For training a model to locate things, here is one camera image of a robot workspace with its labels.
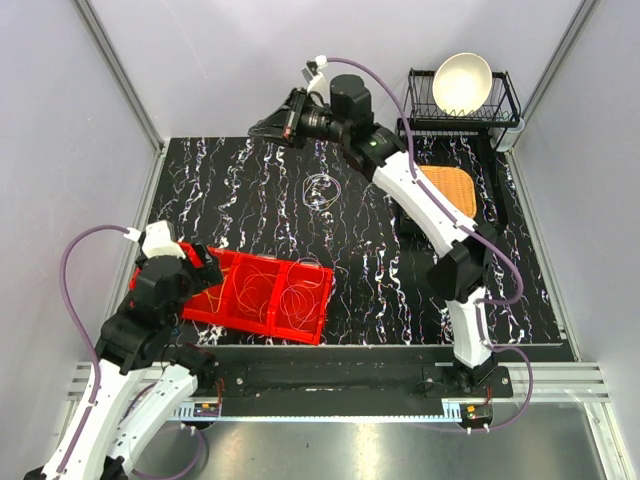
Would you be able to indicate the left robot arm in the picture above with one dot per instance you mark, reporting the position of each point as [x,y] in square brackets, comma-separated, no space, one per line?
[108,434]

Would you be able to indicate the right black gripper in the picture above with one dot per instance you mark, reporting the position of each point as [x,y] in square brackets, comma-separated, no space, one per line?
[284,123]

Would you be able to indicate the orange woven mat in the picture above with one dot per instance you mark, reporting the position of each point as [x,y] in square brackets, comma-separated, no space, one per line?
[456,185]

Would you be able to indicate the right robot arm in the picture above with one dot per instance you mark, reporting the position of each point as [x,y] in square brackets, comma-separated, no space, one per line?
[341,113]

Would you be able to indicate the black wire dish rack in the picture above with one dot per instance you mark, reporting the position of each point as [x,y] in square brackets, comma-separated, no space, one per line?
[500,112]

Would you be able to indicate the red divided plastic bin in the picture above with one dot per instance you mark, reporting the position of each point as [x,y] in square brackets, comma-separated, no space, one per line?
[266,296]

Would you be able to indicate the white cup on rack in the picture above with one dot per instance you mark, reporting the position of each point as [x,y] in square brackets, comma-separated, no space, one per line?
[506,138]

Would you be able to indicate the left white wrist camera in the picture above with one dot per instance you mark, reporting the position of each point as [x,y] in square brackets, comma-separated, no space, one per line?
[157,239]

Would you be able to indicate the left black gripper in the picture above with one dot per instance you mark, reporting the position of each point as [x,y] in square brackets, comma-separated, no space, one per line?
[208,275]

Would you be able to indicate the white bowl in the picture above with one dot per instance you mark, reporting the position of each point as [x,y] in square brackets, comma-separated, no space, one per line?
[462,84]

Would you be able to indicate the black square tray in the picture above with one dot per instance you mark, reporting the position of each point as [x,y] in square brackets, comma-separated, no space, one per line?
[487,203]

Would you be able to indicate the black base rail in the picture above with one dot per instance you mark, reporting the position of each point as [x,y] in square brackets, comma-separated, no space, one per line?
[414,369]

